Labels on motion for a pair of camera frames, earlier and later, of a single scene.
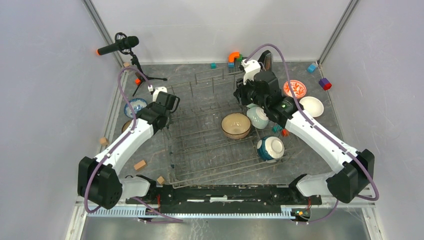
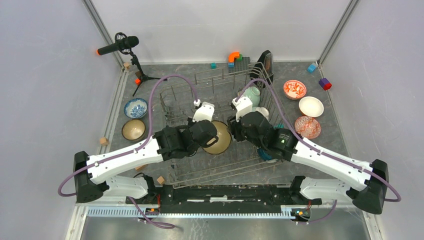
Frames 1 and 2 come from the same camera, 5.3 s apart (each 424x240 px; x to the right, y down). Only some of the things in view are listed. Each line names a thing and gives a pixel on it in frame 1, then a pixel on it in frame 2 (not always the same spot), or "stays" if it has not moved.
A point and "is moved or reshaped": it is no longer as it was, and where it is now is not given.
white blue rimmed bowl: (137, 104) stays
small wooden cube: (104, 141) stays
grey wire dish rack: (211, 136) stays
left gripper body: (167, 115) → (191, 124)
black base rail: (170, 199) stays
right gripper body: (247, 94) → (238, 133)
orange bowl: (312, 105) stays
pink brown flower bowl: (236, 125) is moved or reshaped
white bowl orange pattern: (299, 89) stays
